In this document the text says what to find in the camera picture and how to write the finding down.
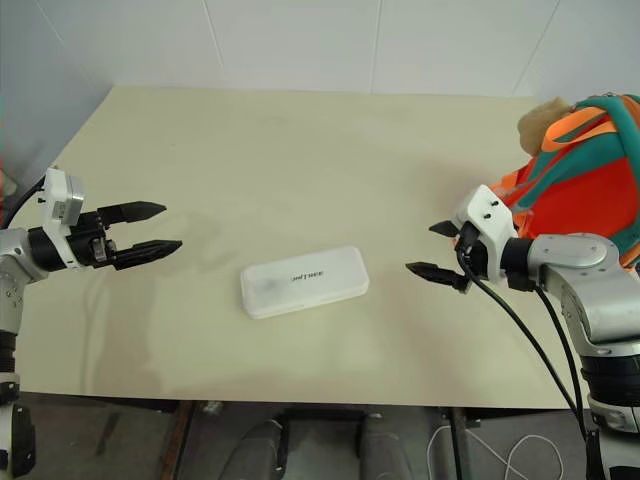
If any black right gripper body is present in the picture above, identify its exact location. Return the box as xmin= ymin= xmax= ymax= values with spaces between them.
xmin=451 ymin=221 xmax=490 ymax=282

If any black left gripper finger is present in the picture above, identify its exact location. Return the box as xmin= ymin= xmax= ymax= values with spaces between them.
xmin=112 ymin=239 xmax=184 ymax=272
xmin=97 ymin=200 xmax=168 ymax=229

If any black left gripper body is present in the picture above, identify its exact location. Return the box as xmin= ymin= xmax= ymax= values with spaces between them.
xmin=65 ymin=206 xmax=121 ymax=272

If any white plastic rectangular box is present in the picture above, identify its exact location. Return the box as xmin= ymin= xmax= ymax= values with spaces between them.
xmin=239 ymin=244 xmax=371 ymax=321

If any orange and teal fabric bag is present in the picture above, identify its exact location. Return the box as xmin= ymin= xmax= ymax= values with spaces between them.
xmin=487 ymin=91 xmax=640 ymax=267

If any beige plush toy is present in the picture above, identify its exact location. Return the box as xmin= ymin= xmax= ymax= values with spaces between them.
xmin=516 ymin=97 xmax=572 ymax=154

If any black table leg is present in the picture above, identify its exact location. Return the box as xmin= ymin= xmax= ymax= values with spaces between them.
xmin=446 ymin=407 xmax=470 ymax=480

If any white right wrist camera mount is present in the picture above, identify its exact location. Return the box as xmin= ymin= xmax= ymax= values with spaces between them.
xmin=451 ymin=184 xmax=520 ymax=282

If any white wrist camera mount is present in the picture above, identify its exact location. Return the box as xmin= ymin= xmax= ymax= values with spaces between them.
xmin=36 ymin=167 xmax=87 ymax=237
xmin=451 ymin=184 xmax=520 ymax=282

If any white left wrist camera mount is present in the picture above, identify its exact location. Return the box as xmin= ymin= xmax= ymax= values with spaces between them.
xmin=36 ymin=167 xmax=87 ymax=237

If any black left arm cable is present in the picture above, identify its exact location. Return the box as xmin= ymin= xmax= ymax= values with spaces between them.
xmin=0 ymin=175 xmax=49 ymax=227

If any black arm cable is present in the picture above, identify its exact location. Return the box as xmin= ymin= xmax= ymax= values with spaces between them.
xmin=0 ymin=175 xmax=49 ymax=227
xmin=509 ymin=274 xmax=590 ymax=444
xmin=458 ymin=234 xmax=581 ymax=416

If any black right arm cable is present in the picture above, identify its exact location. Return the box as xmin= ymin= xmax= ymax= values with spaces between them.
xmin=458 ymin=234 xmax=581 ymax=416
xmin=509 ymin=274 xmax=590 ymax=444

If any white floor cable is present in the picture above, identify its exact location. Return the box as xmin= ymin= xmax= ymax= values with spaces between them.
xmin=428 ymin=423 xmax=565 ymax=480

